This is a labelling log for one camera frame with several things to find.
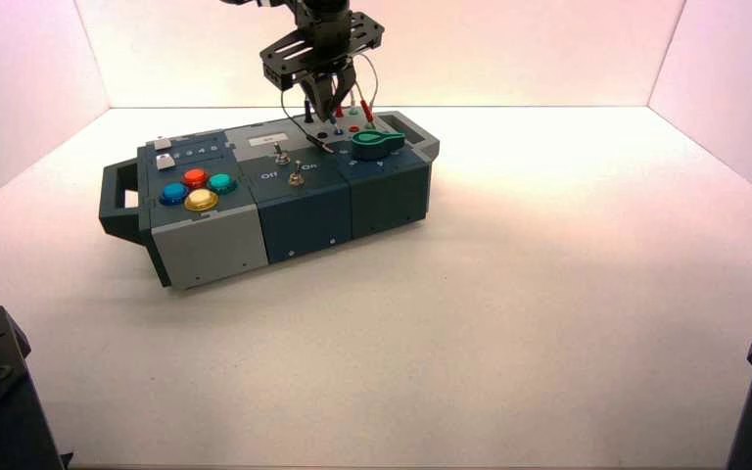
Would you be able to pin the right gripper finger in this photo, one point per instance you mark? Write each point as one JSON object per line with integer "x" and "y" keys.
{"x": 347, "y": 81}
{"x": 316, "y": 91}

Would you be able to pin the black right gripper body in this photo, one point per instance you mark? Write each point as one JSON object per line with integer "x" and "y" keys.
{"x": 324, "y": 45}

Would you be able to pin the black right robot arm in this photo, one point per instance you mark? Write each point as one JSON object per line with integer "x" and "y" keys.
{"x": 327, "y": 4}

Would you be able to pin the white paper label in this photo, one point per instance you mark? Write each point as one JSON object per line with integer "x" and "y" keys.
{"x": 267, "y": 139}

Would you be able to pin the green rotary knob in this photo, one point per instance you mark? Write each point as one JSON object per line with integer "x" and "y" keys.
{"x": 374, "y": 145}

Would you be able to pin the green round push button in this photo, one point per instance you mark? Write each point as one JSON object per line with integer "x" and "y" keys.
{"x": 222, "y": 183}

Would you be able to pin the red round push button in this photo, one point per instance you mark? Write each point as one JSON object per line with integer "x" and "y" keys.
{"x": 195, "y": 177}

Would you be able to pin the yellow round push button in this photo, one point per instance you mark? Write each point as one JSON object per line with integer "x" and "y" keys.
{"x": 201, "y": 199}

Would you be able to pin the white square key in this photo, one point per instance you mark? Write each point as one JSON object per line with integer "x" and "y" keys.
{"x": 162, "y": 143}
{"x": 165, "y": 161}

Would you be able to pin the blue round push button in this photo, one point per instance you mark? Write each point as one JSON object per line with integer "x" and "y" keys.
{"x": 174, "y": 192}

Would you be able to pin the grey and blue control box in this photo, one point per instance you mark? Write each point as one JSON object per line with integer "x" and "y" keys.
{"x": 219, "y": 246}

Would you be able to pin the metal toggle switch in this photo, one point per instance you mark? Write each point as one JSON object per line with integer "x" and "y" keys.
{"x": 280, "y": 156}
{"x": 295, "y": 178}

